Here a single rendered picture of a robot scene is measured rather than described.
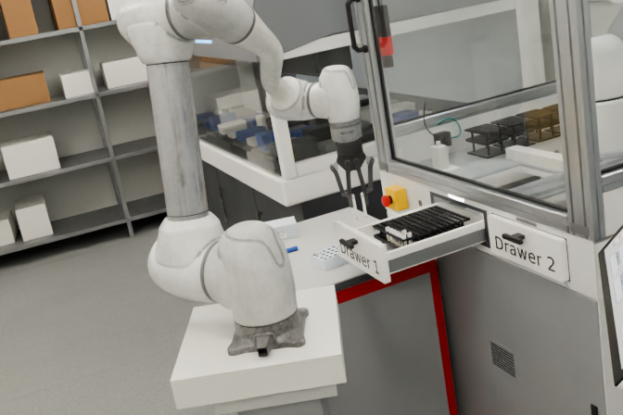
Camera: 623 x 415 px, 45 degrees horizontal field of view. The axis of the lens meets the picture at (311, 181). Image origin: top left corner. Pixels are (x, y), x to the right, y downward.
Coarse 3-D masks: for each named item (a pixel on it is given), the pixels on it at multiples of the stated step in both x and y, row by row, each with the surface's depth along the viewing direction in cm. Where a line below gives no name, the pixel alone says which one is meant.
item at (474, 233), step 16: (448, 208) 231; (368, 224) 226; (464, 224) 225; (480, 224) 212; (432, 240) 206; (448, 240) 208; (464, 240) 210; (480, 240) 212; (400, 256) 203; (416, 256) 205; (432, 256) 207
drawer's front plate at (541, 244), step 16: (496, 224) 203; (512, 224) 197; (528, 240) 192; (544, 240) 186; (560, 240) 181; (512, 256) 200; (544, 256) 188; (560, 256) 182; (544, 272) 189; (560, 272) 184
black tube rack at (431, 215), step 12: (408, 216) 225; (420, 216) 224; (432, 216) 222; (444, 216) 220; (456, 216) 218; (396, 228) 217; (408, 228) 215; (420, 228) 214; (432, 228) 212; (444, 228) 212; (456, 228) 217; (384, 240) 218; (420, 240) 213
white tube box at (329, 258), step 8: (328, 248) 241; (336, 248) 240; (312, 256) 237; (320, 256) 236; (328, 256) 234; (336, 256) 233; (312, 264) 237; (320, 264) 233; (328, 264) 232; (336, 264) 234
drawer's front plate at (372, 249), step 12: (336, 228) 223; (348, 228) 216; (360, 240) 209; (372, 240) 203; (348, 252) 219; (360, 252) 211; (372, 252) 203; (384, 252) 199; (360, 264) 213; (372, 264) 205; (384, 264) 199; (384, 276) 200
